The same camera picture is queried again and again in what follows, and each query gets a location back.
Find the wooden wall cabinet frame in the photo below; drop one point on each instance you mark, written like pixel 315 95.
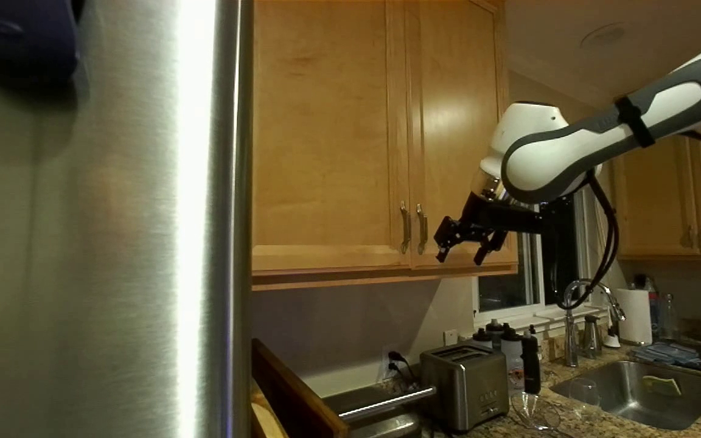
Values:
pixel 326 280

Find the clear glass bottle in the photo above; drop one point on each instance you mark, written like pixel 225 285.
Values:
pixel 667 317

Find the white paper towel roll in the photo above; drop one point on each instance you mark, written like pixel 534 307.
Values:
pixel 633 317

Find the white bottle black cap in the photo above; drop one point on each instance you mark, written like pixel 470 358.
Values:
pixel 511 356

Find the dark striped wooden cutting board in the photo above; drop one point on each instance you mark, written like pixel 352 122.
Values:
pixel 292 392

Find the wall outlet with plug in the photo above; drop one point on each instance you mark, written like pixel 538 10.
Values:
pixel 398 358

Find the chrome kitchen faucet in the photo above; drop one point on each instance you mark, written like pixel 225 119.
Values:
pixel 570 325

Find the black capped bottle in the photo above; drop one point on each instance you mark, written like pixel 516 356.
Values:
pixel 484 331

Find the white wall plate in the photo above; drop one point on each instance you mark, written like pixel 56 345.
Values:
pixel 450 336

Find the dark blue object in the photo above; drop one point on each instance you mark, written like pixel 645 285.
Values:
pixel 18 39

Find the light wooden cutting board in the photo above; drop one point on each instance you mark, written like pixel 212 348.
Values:
pixel 267 414

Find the black slim bottle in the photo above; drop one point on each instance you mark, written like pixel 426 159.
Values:
pixel 532 366

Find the white framed window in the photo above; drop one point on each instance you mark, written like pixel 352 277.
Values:
pixel 561 258

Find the wooden cabinet door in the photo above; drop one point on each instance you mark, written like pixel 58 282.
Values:
pixel 326 136
pixel 456 122

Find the stainless steel toaster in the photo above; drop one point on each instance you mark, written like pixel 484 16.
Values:
pixel 464 390

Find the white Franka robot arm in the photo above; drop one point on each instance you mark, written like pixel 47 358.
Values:
pixel 608 135

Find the blue dish cloth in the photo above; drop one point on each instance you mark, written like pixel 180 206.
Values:
pixel 667 354

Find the wooden corner wall cabinet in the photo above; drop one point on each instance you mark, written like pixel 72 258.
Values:
pixel 667 203

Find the round ceiling fixture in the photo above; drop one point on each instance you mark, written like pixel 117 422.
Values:
pixel 607 34

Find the stainless steel sink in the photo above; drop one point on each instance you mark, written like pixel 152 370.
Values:
pixel 650 392

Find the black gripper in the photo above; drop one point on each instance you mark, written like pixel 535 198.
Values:
pixel 500 218

